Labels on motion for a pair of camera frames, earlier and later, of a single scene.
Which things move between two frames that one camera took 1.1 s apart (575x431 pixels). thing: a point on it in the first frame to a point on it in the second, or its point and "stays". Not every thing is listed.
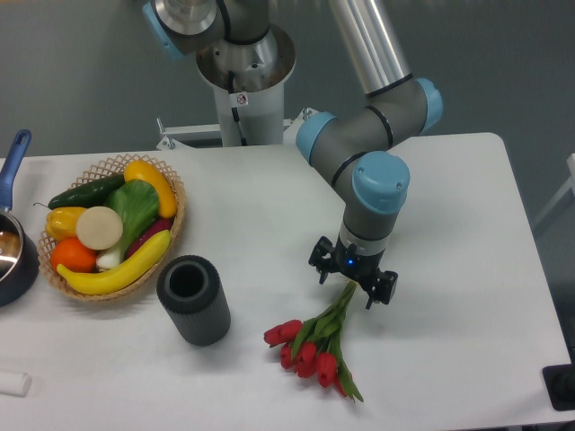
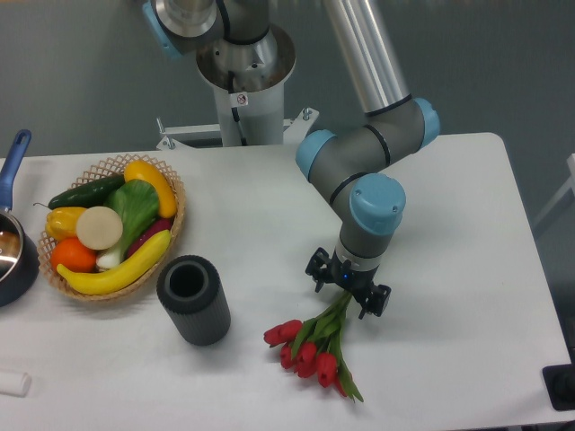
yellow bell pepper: [61, 222] stays
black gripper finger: [384, 288] to [376, 301]
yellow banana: [102, 283] stays
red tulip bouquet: [312, 349] stays
